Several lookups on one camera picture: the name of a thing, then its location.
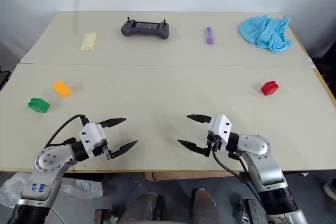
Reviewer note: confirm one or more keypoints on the orange toy brick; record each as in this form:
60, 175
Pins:
63, 89

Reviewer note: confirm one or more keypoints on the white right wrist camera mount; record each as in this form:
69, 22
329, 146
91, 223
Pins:
221, 128

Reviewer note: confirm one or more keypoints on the red toy brick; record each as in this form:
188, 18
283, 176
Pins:
269, 89

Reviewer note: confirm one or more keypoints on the purple marker pen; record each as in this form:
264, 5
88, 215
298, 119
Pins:
209, 36

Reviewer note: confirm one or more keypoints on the clear crumpled plastic bag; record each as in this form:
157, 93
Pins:
78, 188

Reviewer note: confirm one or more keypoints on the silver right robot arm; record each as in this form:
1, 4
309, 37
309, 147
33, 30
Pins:
265, 163

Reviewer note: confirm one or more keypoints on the crumpled light blue cloth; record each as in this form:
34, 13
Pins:
265, 32

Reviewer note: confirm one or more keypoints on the brown cardboard sheet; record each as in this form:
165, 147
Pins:
183, 176

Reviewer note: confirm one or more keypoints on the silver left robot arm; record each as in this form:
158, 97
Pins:
50, 161

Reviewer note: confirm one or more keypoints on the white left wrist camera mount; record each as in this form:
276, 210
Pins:
90, 134

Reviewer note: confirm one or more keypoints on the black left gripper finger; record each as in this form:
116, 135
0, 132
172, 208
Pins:
122, 148
113, 122

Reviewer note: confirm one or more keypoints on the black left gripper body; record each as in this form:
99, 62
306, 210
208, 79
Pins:
101, 149

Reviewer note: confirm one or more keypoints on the dark brown rounded shape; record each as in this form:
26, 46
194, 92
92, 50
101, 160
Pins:
206, 207
141, 209

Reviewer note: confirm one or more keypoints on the white and black shoe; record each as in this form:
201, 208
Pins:
330, 188

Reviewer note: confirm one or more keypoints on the grey handheld remote controller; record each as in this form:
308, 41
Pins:
144, 28

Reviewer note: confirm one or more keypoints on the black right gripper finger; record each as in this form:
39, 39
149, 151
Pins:
200, 118
193, 146

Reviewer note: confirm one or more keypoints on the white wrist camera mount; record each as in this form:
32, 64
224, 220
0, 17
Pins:
221, 128
90, 134

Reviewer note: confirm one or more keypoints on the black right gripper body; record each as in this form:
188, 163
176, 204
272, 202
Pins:
215, 142

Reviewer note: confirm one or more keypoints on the pale yellow flat packet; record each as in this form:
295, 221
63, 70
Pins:
88, 41

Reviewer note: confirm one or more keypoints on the green toy brick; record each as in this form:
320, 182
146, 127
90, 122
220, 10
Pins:
39, 106

